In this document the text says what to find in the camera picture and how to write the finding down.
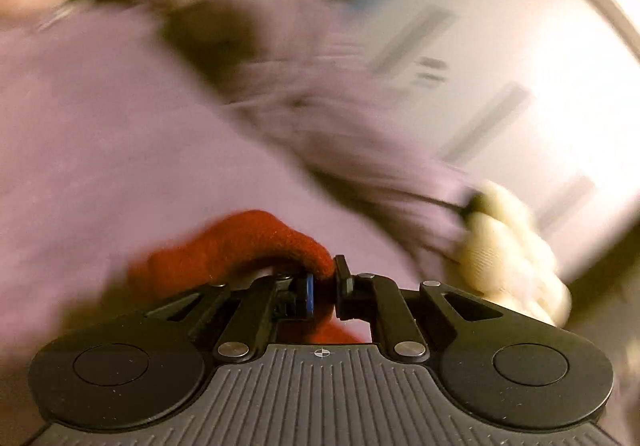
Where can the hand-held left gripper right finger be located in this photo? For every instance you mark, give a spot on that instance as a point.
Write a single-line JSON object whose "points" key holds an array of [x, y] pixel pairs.
{"points": [[343, 293]]}

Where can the crumpled purple blanket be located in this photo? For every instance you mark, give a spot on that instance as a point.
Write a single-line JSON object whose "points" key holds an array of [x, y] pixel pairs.
{"points": [[320, 91]]}

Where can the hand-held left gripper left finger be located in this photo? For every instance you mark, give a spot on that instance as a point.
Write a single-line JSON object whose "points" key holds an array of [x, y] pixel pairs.
{"points": [[309, 297]]}

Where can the red knit sweater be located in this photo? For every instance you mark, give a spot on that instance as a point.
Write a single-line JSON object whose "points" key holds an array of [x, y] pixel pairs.
{"points": [[240, 241]]}

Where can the white wardrobe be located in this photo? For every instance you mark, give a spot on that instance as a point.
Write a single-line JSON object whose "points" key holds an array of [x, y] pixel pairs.
{"points": [[500, 51]]}

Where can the cream flower-shaped pillow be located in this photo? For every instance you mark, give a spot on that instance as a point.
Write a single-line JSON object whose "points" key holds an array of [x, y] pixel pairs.
{"points": [[505, 251]]}

